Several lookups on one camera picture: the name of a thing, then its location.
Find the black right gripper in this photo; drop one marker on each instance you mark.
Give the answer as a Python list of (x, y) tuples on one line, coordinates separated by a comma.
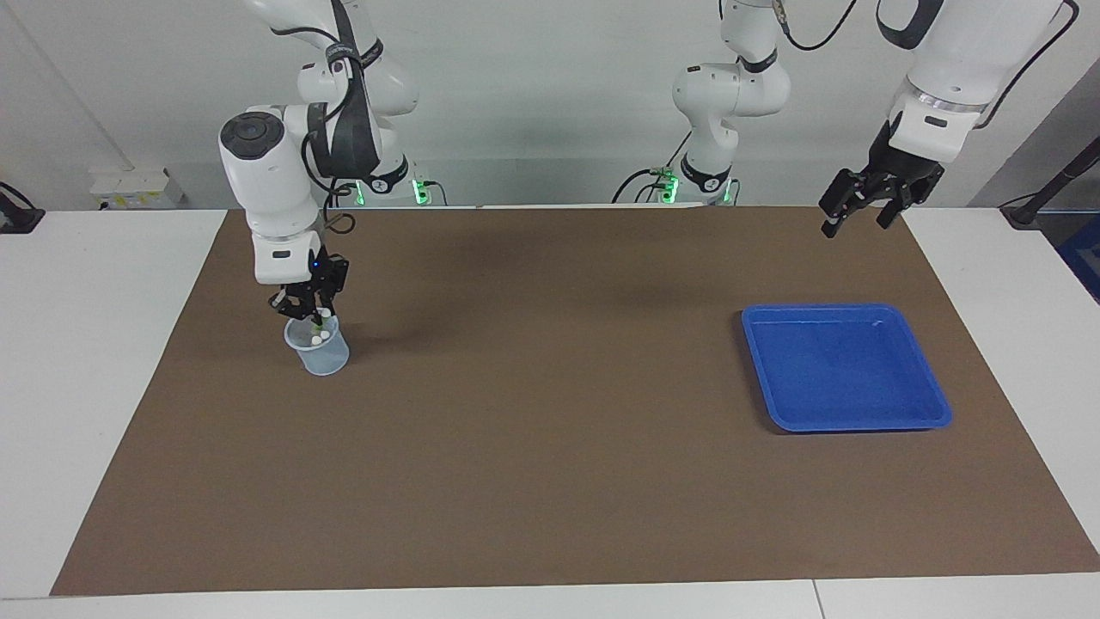
[(318, 275)]

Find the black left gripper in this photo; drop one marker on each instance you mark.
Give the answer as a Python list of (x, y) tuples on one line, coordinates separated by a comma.
[(902, 163)]

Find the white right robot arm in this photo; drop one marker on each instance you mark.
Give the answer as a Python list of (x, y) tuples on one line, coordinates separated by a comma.
[(275, 189)]

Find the blue plastic tray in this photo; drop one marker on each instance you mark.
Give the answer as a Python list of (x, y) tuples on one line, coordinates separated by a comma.
[(816, 387)]

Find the translucent plastic cup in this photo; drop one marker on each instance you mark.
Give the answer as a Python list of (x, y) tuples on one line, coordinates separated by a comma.
[(326, 361)]

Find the white power strip box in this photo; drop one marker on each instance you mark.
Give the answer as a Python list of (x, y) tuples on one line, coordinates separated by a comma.
[(137, 185)]

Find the black stand pole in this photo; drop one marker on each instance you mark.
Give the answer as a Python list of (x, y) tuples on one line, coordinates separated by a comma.
[(1027, 211)]

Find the blue crate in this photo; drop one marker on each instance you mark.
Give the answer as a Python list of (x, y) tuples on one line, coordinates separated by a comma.
[(1084, 258)]

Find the black clamp mount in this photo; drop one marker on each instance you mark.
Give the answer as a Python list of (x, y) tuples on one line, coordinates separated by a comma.
[(17, 219)]

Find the brown table mat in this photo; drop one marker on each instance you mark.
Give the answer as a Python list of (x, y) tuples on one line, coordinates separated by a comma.
[(550, 430)]

